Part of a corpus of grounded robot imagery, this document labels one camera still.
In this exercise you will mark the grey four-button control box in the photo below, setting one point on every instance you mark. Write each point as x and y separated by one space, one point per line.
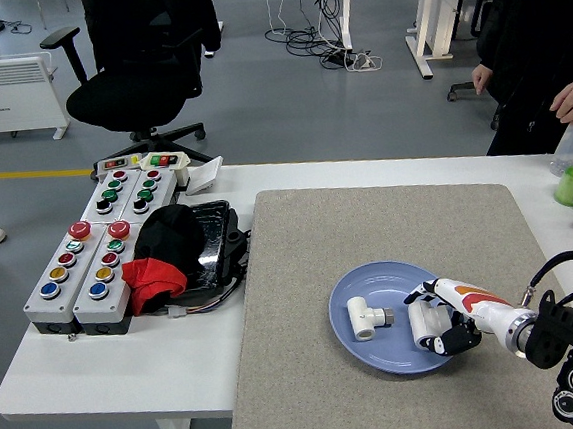
109 195
145 196

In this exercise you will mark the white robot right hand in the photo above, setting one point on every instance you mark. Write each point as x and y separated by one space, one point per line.
470 301

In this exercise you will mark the white wall switch panel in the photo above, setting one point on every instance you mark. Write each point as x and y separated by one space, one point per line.
205 176

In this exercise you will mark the white panel heater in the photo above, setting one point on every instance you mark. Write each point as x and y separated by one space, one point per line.
0 99

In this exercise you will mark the black chair wheel base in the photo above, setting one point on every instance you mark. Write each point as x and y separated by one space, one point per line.
461 90

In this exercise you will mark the white desk post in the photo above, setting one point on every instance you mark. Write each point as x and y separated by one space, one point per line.
346 13

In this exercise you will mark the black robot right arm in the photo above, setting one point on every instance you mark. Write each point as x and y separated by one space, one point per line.
558 331

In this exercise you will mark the all-white pipe tee fitting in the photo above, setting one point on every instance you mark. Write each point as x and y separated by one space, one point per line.
423 320

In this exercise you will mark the small grey switch box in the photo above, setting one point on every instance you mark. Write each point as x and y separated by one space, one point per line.
116 163

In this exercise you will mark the person's right hand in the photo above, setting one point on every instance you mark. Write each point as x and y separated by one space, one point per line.
481 76

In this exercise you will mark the white power strip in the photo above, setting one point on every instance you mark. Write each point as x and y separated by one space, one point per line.
366 62

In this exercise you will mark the person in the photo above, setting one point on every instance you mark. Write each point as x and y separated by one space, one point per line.
536 27

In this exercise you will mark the grey button box emergency stop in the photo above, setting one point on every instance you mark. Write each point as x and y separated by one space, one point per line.
48 305
89 309

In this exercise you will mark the grey-brown mat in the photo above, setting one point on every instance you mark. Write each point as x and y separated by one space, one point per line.
320 252

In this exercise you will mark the white tee fitting metal thread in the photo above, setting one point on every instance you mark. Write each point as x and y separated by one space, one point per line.
361 318

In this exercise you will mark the white switch box green red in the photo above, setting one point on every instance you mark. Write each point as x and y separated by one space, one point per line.
164 160

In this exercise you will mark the blue plate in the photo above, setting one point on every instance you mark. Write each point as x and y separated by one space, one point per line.
379 357

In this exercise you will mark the black and red cloth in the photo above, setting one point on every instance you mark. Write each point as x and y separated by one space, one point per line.
168 235

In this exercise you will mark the small metal screw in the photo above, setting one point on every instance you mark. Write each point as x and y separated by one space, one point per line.
70 337

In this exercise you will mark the black tray device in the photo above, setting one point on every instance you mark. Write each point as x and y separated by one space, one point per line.
217 250

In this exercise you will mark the black office chair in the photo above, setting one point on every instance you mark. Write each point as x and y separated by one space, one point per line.
126 100

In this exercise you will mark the white desk frame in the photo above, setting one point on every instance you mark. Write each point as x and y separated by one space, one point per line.
430 26

